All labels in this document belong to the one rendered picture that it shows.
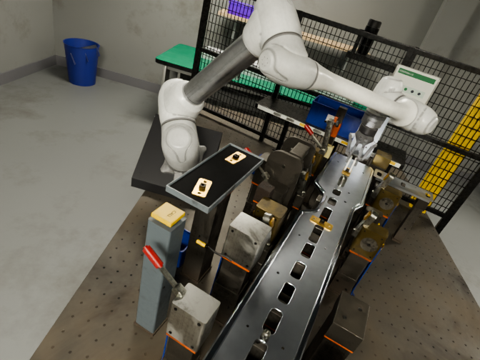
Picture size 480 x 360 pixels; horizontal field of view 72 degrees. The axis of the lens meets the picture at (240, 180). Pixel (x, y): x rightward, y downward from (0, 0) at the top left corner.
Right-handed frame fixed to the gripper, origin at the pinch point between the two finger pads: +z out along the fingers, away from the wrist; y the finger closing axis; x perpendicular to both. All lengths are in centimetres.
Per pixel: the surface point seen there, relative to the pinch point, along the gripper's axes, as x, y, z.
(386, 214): -8.6, 23.4, 11.5
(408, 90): 54, 10, -30
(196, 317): -109, -15, 0
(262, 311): -94, -3, 6
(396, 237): 13, 37, 33
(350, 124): 35.4, -9.4, -6.0
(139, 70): 194, -286, 83
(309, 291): -80, 5, 6
